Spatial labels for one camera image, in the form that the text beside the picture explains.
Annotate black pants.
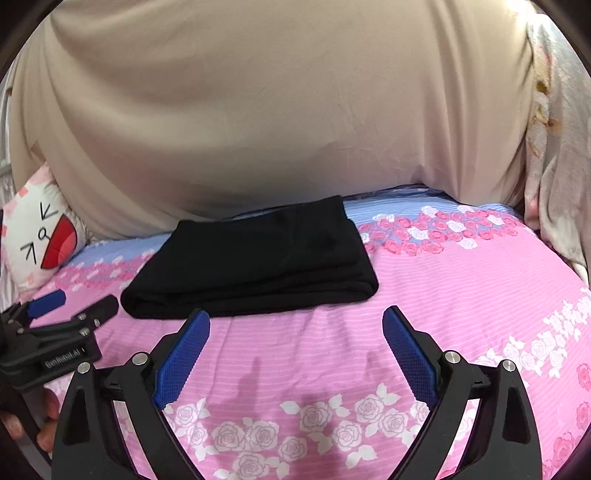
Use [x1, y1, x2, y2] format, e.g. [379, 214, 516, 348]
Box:
[120, 196, 379, 320]

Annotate person's left hand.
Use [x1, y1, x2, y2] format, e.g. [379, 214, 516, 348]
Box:
[0, 389, 61, 455]

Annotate cartoon face pillow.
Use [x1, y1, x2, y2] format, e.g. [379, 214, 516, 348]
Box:
[1, 165, 88, 300]

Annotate pink rose bed sheet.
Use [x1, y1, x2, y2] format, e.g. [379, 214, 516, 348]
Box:
[18, 184, 591, 480]

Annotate floral grey blanket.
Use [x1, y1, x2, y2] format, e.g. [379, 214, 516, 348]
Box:
[524, 14, 590, 283]

